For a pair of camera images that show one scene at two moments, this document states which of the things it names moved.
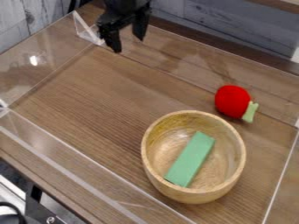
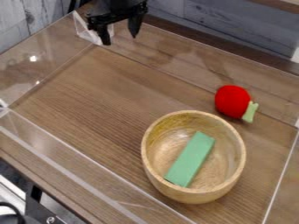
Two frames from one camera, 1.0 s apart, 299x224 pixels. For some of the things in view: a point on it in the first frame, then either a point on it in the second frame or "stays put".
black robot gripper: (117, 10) -> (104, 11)
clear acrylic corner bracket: (87, 31) stays put
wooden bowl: (163, 142) stays put
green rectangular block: (190, 159) stays put
